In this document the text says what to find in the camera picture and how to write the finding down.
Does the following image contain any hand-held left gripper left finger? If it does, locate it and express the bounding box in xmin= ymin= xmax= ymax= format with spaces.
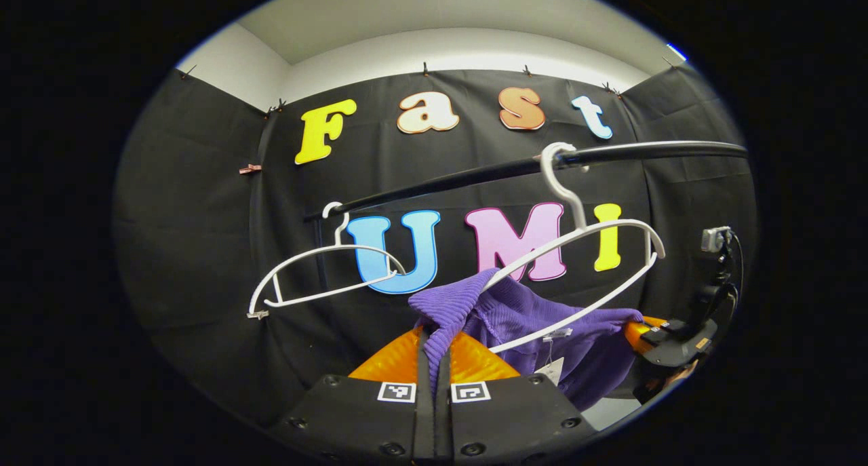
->
xmin=270 ymin=326 xmax=435 ymax=464

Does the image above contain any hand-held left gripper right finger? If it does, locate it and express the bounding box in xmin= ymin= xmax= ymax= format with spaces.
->
xmin=434 ymin=329 xmax=599 ymax=464

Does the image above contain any purple corduroy jacket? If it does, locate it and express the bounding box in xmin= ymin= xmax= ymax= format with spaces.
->
xmin=408 ymin=268 xmax=645 ymax=412

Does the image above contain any white plastic hanger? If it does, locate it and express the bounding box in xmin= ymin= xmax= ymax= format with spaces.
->
xmin=483 ymin=142 xmax=667 ymax=353
xmin=248 ymin=201 xmax=408 ymax=319

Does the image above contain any black clothes rack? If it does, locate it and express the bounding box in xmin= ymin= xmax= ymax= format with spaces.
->
xmin=303 ymin=139 xmax=749 ymax=317

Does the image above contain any row of black backdrop clips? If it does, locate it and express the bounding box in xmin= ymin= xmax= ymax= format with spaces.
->
xmin=180 ymin=61 xmax=679 ymax=114

